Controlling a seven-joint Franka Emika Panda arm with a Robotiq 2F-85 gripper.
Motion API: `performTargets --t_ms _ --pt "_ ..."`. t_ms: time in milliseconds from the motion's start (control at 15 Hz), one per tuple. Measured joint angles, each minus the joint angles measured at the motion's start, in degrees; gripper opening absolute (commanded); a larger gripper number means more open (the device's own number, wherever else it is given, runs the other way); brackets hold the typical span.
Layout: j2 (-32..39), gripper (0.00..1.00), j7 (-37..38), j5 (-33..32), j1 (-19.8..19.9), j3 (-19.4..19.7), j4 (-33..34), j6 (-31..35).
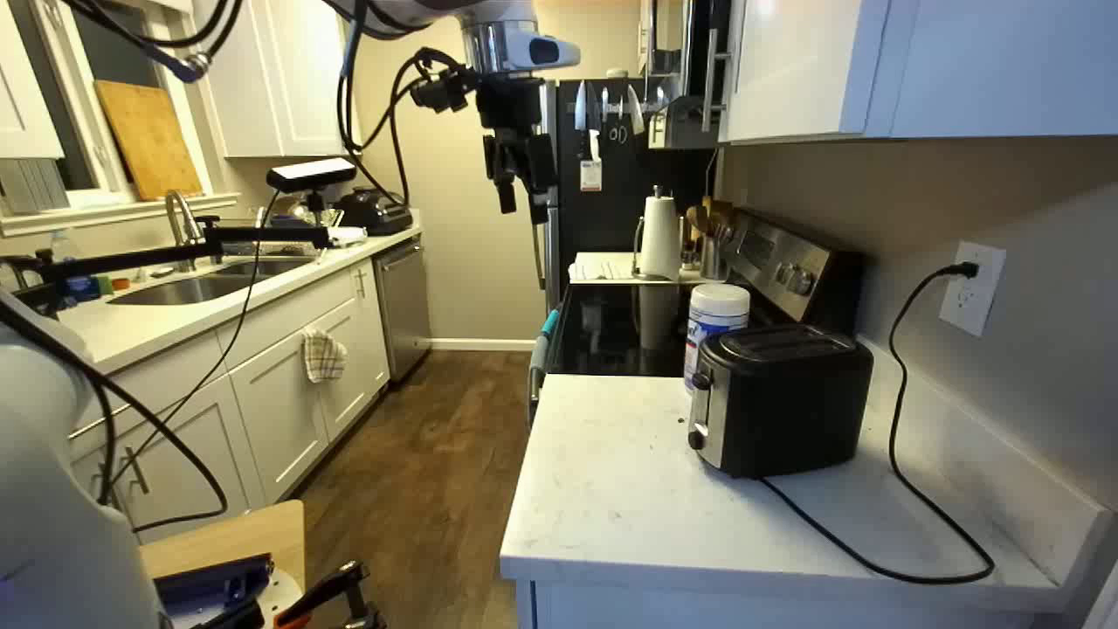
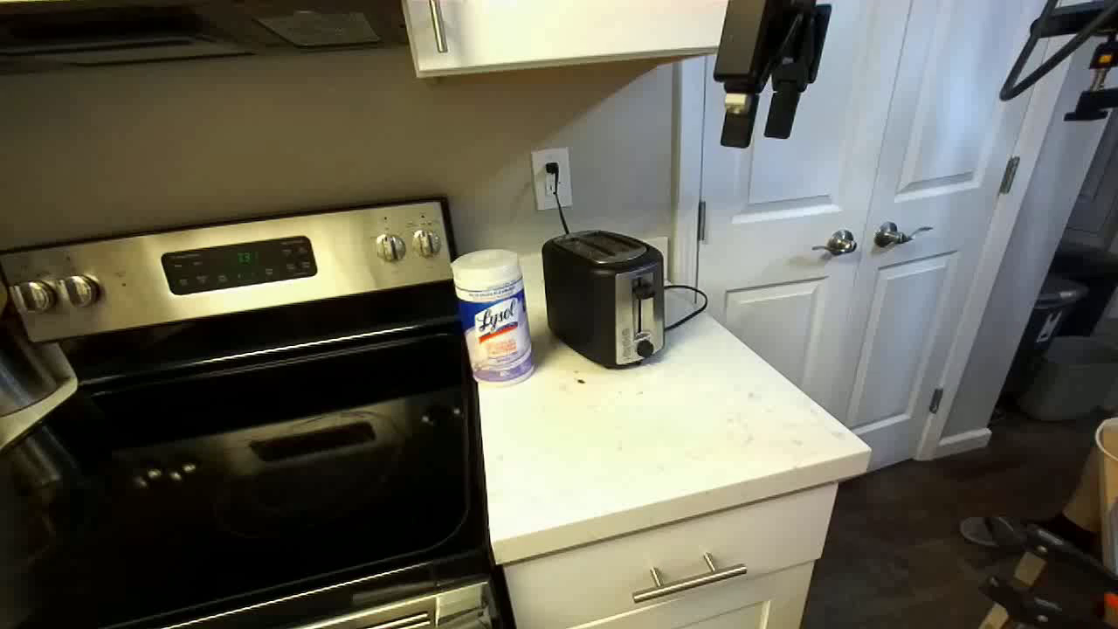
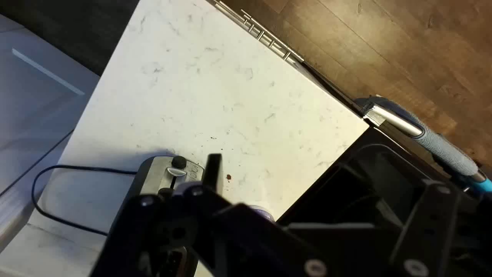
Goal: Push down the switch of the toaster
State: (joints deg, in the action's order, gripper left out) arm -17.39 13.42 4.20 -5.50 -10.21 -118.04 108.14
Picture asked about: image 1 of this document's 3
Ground chrome sink faucet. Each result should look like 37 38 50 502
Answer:
159 189 208 252

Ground black stainless kitchen stove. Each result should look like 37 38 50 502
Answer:
526 213 869 406

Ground white base cabinets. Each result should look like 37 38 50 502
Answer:
64 260 396 543

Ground black toaster power cord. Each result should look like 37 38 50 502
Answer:
754 260 1000 588

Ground white wall cabinet beside window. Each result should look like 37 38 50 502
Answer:
188 0 367 163

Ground black camera on stand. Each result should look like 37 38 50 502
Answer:
261 153 361 196

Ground light wooden board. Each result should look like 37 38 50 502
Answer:
135 497 312 629

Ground large white wall cabinet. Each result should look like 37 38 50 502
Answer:
716 0 1118 149

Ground paper towel roll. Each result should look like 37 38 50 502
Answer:
628 186 683 283

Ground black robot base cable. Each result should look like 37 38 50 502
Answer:
0 293 234 537

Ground white hanging dish towel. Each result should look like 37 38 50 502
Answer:
296 325 354 389

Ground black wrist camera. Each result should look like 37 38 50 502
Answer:
405 49 482 119

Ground dark blue flat object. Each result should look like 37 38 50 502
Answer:
151 551 278 629

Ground red and black clamp tool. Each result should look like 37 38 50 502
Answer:
273 559 383 629

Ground black and silver toaster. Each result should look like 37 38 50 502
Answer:
683 321 876 481

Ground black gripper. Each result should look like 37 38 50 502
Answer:
473 73 560 228

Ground white wipes canister blue label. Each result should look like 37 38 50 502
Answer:
682 278 754 390

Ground white wall outlet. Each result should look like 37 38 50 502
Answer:
935 236 1011 340

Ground black countertop appliance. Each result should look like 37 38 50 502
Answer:
331 186 419 241

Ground wooden cutting board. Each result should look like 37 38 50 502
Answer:
95 78 205 204

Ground stainless steel dishwasher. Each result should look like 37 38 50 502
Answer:
370 236 438 389

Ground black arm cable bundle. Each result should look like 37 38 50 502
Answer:
331 0 475 208

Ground stainless steel sink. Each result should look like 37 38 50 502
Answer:
103 252 321 311

